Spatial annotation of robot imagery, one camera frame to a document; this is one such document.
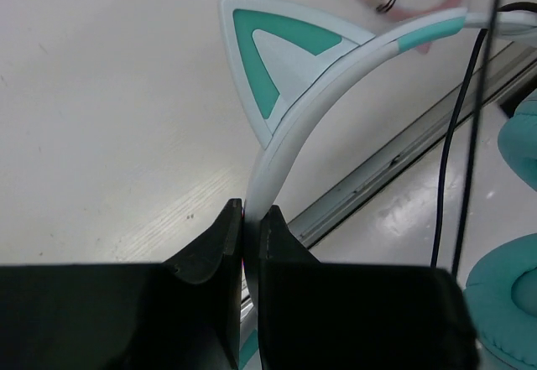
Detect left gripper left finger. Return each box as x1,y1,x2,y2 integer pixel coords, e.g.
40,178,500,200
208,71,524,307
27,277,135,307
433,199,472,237
1,199,242,369

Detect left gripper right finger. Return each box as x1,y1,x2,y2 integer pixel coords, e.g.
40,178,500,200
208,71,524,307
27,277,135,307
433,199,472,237
258,206,479,369

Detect teal cat-ear headphones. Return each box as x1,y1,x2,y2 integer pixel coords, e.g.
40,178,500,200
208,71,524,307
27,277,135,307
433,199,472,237
217,0,537,370

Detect black headphone audio cable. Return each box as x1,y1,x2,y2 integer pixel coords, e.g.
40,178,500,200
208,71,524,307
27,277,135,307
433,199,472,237
429,0,537,274

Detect aluminium rail at front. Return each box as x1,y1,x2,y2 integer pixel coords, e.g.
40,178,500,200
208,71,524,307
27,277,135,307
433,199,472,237
289,43,536,248

